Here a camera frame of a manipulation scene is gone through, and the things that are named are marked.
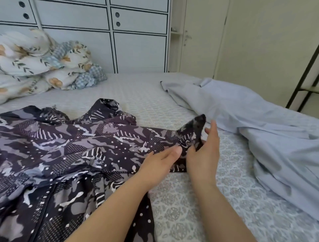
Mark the white wardrobe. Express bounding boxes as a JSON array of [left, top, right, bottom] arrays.
[[0, 0, 172, 74]]

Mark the person's right forearm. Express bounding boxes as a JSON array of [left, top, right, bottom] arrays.
[[192, 179, 257, 242]]

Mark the bed with grey patterned sheet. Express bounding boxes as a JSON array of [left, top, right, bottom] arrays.
[[0, 72, 319, 242]]

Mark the person's left hand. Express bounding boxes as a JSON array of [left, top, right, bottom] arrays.
[[136, 145, 183, 192]]

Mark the black metal rack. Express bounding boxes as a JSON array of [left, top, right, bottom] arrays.
[[285, 44, 319, 113]]

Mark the person's left forearm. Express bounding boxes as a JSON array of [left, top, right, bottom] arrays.
[[65, 177, 153, 242]]

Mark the dark purple patterned garment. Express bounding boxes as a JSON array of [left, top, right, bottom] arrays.
[[0, 98, 207, 242]]

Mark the person's right hand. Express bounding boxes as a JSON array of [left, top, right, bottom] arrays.
[[185, 120, 221, 186]]

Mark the white door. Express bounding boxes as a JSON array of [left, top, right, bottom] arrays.
[[168, 0, 232, 79]]

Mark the floral bunched quilt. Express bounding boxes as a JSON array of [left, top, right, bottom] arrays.
[[47, 41, 108, 90]]

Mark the light blue hooded jacket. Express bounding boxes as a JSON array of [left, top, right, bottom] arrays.
[[160, 76, 319, 221]]

